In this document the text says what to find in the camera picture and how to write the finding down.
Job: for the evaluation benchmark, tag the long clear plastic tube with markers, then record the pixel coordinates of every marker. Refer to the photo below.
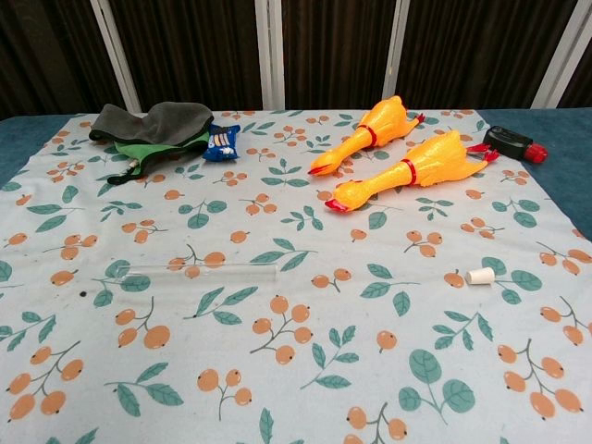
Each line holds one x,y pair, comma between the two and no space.
208,272

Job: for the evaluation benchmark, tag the small white cylinder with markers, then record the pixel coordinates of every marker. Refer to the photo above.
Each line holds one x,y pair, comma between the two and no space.
477,275

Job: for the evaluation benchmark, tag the floral printed tablecloth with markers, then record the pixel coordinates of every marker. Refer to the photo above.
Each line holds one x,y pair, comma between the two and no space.
296,324

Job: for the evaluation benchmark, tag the blue cookie packet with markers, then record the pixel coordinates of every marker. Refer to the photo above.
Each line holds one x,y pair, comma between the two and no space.
222,142

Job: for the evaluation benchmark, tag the smaller yellow rubber chicken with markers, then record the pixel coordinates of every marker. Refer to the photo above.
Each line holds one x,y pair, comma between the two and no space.
370,131

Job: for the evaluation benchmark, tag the larger yellow rubber chicken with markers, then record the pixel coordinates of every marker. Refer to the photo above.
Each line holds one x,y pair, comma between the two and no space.
416,168

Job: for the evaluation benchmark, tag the green cloth with black trim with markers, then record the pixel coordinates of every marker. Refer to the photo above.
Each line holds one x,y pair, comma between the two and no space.
152,150

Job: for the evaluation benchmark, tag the grey cloth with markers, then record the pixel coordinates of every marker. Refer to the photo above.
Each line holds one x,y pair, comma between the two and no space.
152,122

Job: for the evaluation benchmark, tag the black bottle with red cap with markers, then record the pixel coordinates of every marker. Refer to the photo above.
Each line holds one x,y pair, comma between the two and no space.
506,139

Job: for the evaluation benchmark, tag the teal table cover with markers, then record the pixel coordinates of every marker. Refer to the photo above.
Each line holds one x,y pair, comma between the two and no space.
569,152

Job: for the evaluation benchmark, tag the white screen frame post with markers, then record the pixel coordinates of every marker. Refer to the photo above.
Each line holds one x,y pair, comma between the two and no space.
115,55
398,46
269,55
562,51

